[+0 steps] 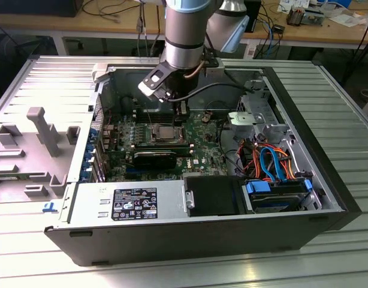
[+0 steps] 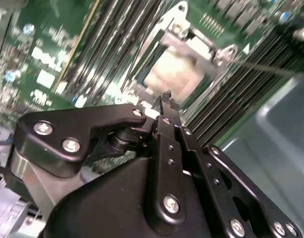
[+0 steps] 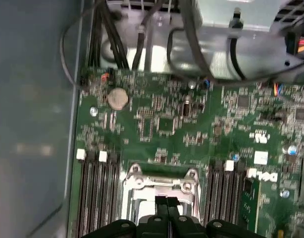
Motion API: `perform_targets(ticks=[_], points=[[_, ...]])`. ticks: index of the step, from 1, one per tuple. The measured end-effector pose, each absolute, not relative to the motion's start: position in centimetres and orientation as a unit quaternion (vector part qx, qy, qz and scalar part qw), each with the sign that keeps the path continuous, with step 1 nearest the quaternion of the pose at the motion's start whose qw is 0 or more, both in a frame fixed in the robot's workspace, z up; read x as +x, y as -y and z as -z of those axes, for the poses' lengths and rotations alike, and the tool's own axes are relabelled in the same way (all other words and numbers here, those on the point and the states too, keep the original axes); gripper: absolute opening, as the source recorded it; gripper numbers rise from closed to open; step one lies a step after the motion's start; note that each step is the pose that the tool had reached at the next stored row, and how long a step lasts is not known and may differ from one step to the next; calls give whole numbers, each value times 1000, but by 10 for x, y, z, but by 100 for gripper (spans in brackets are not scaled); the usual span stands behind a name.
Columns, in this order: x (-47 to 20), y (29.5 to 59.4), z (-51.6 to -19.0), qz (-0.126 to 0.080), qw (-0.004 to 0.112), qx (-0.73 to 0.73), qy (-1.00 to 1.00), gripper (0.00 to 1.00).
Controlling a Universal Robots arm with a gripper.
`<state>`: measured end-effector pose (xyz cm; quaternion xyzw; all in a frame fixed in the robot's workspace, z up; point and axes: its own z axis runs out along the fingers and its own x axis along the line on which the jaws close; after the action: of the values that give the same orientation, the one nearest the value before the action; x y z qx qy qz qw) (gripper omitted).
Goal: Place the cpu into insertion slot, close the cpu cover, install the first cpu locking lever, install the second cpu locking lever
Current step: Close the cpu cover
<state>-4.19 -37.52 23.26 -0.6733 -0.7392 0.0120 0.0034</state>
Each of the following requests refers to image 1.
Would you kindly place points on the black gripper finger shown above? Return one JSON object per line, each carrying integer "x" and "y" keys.
{"x": 178, "y": 122}

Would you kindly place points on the CPU socket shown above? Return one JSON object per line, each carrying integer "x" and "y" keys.
{"x": 154, "y": 133}

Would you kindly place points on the white QR label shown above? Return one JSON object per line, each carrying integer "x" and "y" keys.
{"x": 250, "y": 51}

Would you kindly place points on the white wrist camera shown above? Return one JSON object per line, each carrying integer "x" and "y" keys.
{"x": 148, "y": 88}

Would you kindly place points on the white cartons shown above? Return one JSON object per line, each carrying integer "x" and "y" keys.
{"x": 292, "y": 4}

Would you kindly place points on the silver port block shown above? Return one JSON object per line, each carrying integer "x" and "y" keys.
{"x": 108, "y": 128}
{"x": 106, "y": 142}

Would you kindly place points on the blue expansion slot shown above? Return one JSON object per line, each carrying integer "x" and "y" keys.
{"x": 139, "y": 173}

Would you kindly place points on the wooden bench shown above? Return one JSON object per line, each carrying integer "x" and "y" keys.
{"x": 37, "y": 25}

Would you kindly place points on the silver hinge bracket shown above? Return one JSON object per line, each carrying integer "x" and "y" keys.
{"x": 190, "y": 200}

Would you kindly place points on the hard disk in blue carrier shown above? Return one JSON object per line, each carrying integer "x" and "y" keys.
{"x": 257, "y": 189}

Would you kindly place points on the small black box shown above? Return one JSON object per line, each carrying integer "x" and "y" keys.
{"x": 279, "y": 29}

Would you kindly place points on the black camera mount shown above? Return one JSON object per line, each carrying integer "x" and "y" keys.
{"x": 211, "y": 61}

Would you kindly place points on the silver round-embossed bracket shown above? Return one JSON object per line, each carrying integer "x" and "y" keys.
{"x": 245, "y": 119}

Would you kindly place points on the silver drive cage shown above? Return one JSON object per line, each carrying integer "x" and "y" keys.
{"x": 262, "y": 99}

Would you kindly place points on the metal locking lever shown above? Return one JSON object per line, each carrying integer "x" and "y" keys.
{"x": 167, "y": 141}
{"x": 149, "y": 117}

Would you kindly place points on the blue slot clip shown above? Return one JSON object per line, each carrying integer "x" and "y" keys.
{"x": 93, "y": 134}
{"x": 85, "y": 174}
{"x": 88, "y": 156}

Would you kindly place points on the black graphics card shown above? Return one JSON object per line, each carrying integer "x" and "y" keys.
{"x": 154, "y": 160}

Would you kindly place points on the grey parts rack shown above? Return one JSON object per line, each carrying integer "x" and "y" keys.
{"x": 22, "y": 144}

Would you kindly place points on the white papers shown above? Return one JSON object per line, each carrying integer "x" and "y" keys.
{"x": 346, "y": 19}

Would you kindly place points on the black upright box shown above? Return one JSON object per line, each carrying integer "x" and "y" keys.
{"x": 255, "y": 15}

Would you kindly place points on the black PC case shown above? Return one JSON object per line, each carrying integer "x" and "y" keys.
{"x": 184, "y": 240}

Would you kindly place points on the black monitor box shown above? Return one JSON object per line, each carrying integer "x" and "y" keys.
{"x": 37, "y": 7}

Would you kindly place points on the silver power supply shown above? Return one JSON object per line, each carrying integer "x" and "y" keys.
{"x": 88, "y": 201}

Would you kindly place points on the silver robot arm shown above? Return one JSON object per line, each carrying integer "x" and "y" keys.
{"x": 184, "y": 33}

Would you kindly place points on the copper coil heatsink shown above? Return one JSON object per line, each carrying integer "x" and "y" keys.
{"x": 295, "y": 16}

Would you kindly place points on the grey device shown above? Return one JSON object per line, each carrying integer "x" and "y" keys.
{"x": 314, "y": 16}

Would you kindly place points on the black RAM slot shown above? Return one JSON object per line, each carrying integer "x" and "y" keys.
{"x": 163, "y": 120}
{"x": 163, "y": 114}
{"x": 178, "y": 146}
{"x": 172, "y": 144}
{"x": 163, "y": 117}
{"x": 163, "y": 111}
{"x": 184, "y": 151}
{"x": 181, "y": 149}

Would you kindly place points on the green motherboard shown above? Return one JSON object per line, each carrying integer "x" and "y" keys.
{"x": 208, "y": 141}

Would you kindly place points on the silver CPU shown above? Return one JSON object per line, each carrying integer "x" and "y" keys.
{"x": 166, "y": 132}

